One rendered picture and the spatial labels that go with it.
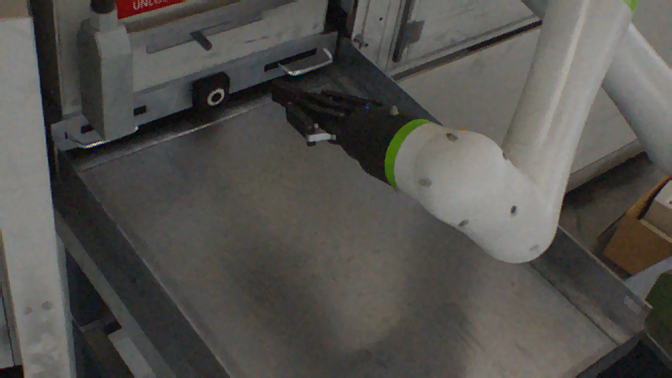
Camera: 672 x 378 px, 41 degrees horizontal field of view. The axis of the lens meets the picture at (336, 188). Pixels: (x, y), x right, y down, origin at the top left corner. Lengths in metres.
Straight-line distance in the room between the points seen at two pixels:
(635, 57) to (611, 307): 0.39
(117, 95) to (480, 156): 0.52
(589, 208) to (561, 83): 1.70
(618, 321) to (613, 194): 1.57
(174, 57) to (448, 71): 0.63
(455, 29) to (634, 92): 0.43
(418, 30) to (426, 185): 0.70
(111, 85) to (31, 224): 0.72
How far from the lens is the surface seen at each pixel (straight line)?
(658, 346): 1.53
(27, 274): 0.58
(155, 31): 1.34
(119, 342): 1.81
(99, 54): 1.22
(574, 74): 1.17
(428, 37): 1.73
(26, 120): 0.49
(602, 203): 2.89
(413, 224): 1.40
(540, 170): 1.13
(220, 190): 1.40
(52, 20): 1.31
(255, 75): 1.55
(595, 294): 1.39
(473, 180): 1.00
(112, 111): 1.28
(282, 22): 1.54
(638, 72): 1.49
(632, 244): 2.63
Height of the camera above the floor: 1.84
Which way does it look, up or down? 44 degrees down
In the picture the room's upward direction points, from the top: 12 degrees clockwise
